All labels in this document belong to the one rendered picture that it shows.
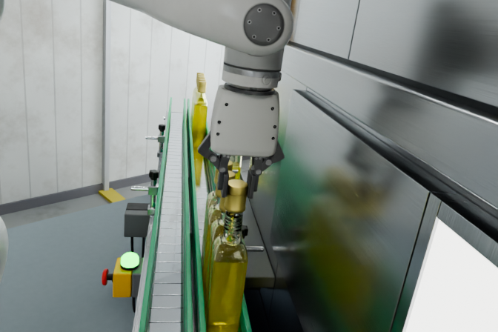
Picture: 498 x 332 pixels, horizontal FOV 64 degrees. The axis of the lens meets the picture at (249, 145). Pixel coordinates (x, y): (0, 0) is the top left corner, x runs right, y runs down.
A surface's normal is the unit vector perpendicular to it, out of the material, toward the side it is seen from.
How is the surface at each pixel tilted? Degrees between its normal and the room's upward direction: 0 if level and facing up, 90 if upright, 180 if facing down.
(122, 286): 90
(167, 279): 0
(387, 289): 90
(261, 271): 0
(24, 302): 0
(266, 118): 90
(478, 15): 90
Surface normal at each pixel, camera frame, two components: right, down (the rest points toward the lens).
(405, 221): -0.98, -0.07
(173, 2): -0.57, 0.19
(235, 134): 0.08, 0.38
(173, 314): 0.12, -0.94
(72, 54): 0.69, 0.30
